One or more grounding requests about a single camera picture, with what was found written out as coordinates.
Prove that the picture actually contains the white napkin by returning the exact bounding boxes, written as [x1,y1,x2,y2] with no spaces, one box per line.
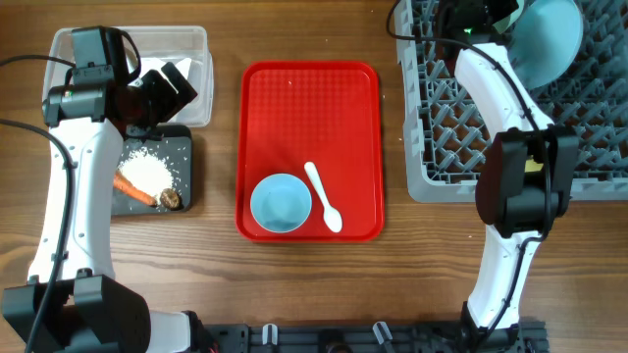
[131,58,192,86]

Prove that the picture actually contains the white rice pile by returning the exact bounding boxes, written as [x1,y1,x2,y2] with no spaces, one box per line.
[118,147,190,199]

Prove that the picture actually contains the orange carrot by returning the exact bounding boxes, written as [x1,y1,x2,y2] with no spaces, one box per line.
[113,172,157,207]

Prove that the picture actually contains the brown food scrap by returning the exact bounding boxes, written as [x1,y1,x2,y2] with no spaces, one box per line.
[159,188,183,211]

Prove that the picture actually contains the blue bowl with rice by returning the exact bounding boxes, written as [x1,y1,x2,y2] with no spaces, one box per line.
[250,174,312,233]

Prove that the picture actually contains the light blue plate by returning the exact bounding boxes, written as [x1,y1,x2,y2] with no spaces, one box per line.
[507,0,584,89]

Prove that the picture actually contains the green bowl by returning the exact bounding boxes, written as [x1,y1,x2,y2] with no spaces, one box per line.
[493,0,525,33]

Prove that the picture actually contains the yellow plastic cup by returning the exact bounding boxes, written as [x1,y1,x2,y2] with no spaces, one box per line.
[524,156,544,174]

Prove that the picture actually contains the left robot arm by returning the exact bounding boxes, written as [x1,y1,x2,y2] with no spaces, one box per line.
[1,26,214,352]

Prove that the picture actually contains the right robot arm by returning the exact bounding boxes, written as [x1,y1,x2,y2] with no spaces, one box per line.
[436,1,578,345]

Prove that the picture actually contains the grey dishwasher rack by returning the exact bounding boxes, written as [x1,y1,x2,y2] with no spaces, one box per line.
[393,0,627,202]

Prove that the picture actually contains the black square bin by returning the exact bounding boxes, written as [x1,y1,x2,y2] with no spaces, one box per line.
[119,125,193,213]

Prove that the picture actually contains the clear plastic bin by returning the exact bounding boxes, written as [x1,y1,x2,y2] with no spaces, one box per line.
[41,25,214,127]

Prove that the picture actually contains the red plastic tray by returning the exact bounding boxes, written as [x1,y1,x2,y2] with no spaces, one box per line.
[235,61,385,243]

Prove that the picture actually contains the white plastic spoon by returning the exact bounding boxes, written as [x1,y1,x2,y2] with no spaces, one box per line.
[304,162,343,233]

